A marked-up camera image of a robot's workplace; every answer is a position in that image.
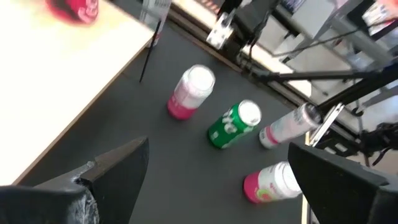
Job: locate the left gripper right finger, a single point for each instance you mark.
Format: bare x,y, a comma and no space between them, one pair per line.
335,193

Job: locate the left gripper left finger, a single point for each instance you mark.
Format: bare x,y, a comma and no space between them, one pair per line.
121,180

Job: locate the slim white Celsius can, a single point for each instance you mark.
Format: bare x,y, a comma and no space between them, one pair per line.
161,9
286,127

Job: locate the red Coca-Cola can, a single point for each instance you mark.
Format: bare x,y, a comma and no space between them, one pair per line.
74,9

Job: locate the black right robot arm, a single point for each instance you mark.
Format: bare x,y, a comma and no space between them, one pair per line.
248,18

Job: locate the wooden shelf with black legs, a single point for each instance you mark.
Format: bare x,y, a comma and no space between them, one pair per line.
62,77

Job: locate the black table mat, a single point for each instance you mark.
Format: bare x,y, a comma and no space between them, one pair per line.
186,174

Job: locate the white and pink seltzer can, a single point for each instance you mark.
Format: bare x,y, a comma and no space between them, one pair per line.
192,90
270,183

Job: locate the green Sprite can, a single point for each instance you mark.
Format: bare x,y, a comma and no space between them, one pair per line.
233,126

